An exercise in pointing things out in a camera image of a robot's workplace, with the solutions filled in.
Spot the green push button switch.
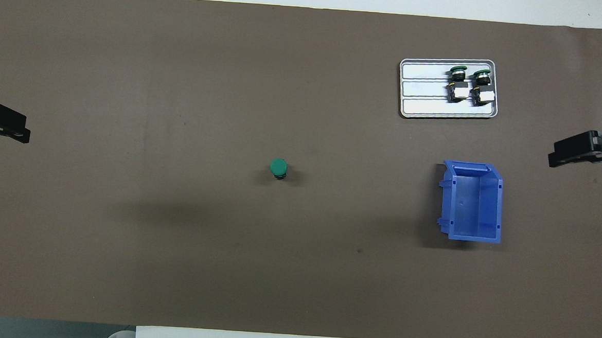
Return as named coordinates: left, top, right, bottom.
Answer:
left=469, top=68, right=497, bottom=106
left=269, top=158, right=290, bottom=182
left=446, top=65, right=470, bottom=103

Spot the brown table mat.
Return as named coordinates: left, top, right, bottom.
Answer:
left=0, top=0, right=602, bottom=338

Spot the blue plastic storage bin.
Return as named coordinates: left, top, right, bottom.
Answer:
left=435, top=159, right=506, bottom=244

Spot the grey metal tray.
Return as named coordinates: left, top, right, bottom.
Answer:
left=397, top=55, right=501, bottom=122

